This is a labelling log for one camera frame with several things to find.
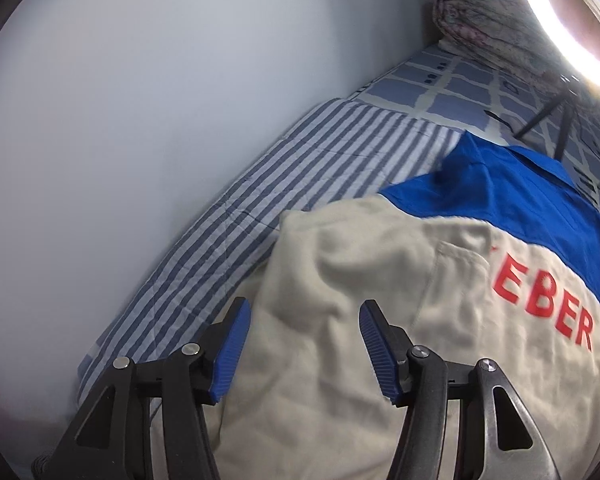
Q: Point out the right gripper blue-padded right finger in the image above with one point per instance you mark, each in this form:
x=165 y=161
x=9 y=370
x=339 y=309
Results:
x=497 y=437

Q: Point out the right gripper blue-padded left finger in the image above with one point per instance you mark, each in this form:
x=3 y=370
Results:
x=110 y=436

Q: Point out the beige and blue work jacket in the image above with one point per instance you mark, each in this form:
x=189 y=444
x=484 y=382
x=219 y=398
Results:
x=494 y=254

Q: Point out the blue white striped quilt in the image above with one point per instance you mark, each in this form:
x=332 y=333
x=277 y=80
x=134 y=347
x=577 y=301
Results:
x=340 y=149

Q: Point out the blue checked bed sheet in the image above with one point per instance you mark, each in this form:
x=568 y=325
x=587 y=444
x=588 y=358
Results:
x=465 y=95

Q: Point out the folded floral quilt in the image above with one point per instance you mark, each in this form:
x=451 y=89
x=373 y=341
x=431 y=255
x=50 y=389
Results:
x=501 y=34

